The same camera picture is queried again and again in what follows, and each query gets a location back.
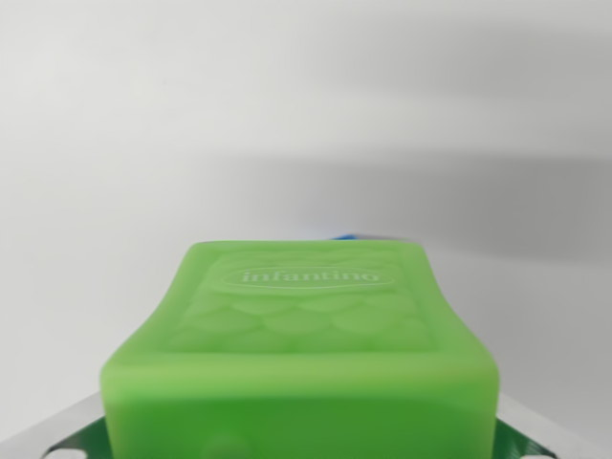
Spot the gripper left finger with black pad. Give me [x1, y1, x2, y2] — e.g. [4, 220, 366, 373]
[0, 393, 114, 459]

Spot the blue Infantino soft cube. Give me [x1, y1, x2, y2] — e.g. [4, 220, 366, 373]
[328, 229, 404, 243]

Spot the green Infantino soft cube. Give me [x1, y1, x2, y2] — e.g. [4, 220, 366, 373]
[98, 240, 503, 459]

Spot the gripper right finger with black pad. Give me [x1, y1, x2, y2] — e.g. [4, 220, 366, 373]
[492, 395, 612, 459]

